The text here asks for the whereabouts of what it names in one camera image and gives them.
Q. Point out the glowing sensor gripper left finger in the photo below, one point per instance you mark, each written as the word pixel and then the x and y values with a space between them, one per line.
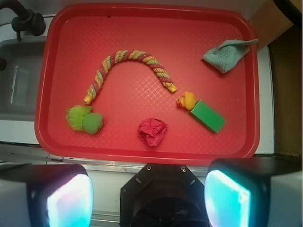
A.
pixel 45 196

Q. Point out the grey sink basin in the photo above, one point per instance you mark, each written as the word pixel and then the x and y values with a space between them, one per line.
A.
pixel 19 81

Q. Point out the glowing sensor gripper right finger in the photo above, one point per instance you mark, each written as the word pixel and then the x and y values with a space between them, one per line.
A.
pixel 254 192

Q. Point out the red plastic tray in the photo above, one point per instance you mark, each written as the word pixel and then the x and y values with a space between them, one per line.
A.
pixel 81 36

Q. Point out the crumpled red paper ball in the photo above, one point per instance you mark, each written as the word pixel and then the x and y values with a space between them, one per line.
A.
pixel 152 131

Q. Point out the yellow rubber duck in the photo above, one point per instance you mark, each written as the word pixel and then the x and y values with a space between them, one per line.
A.
pixel 188 101

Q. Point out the teal folded cloth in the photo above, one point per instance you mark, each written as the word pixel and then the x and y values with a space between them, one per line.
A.
pixel 226 56

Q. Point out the green rectangular block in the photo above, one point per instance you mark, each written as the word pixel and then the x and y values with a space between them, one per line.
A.
pixel 208 117

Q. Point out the fuzzy green ball toy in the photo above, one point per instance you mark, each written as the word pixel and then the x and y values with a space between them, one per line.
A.
pixel 81 118

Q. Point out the dark sink faucet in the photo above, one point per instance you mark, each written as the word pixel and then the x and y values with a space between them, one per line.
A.
pixel 26 19

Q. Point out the twisted multicolour rope toy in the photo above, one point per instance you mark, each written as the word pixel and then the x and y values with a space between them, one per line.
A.
pixel 124 55

